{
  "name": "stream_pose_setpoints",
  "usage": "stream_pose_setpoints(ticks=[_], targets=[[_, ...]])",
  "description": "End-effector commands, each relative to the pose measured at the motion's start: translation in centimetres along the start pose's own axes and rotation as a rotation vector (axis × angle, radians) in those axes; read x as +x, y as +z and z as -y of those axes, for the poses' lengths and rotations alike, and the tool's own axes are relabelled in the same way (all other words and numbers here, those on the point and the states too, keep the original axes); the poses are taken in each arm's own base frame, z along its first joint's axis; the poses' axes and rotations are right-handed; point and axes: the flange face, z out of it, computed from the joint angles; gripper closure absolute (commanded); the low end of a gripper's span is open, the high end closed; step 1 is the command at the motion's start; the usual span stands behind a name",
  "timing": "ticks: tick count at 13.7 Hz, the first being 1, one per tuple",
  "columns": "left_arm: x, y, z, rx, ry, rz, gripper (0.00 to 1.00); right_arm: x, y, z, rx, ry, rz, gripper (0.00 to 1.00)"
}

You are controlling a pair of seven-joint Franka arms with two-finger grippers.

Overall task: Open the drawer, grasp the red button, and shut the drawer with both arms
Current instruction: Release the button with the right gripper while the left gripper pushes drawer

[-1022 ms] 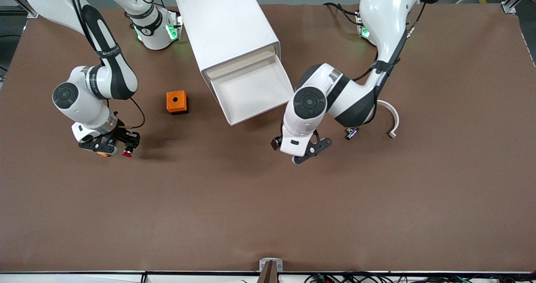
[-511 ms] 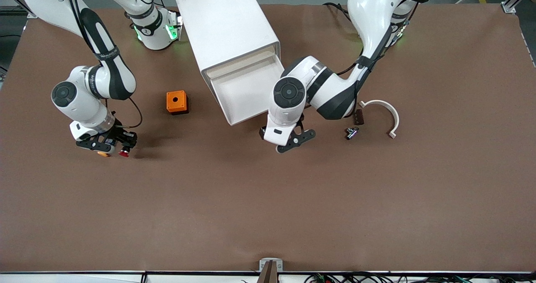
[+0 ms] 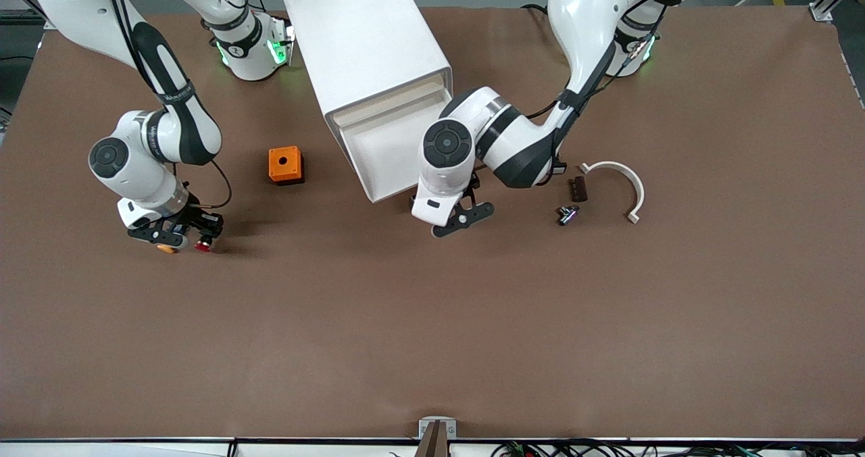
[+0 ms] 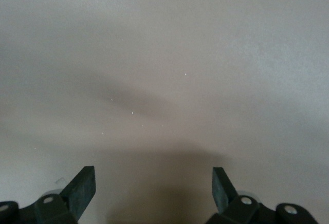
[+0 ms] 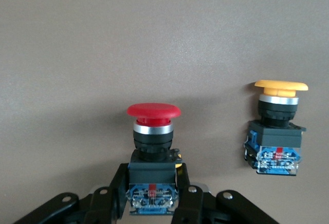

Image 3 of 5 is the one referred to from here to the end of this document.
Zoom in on orange box with hole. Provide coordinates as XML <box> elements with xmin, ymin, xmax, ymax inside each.
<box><xmin>268</xmin><ymin>146</ymin><xmax>305</xmax><ymax>186</ymax></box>

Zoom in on brown table cover mat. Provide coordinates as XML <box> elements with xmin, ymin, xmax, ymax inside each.
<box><xmin>0</xmin><ymin>4</ymin><xmax>865</xmax><ymax>441</ymax></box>

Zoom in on white curved bracket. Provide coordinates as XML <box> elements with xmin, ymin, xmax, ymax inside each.
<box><xmin>579</xmin><ymin>161</ymin><xmax>646</xmax><ymax>224</ymax></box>

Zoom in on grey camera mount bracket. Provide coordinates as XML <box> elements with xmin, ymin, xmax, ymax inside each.
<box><xmin>418</xmin><ymin>416</ymin><xmax>458</xmax><ymax>457</ymax></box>

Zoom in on black cable bundle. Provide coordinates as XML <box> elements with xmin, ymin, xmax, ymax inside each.
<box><xmin>490</xmin><ymin>439</ymin><xmax>865</xmax><ymax>457</ymax></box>

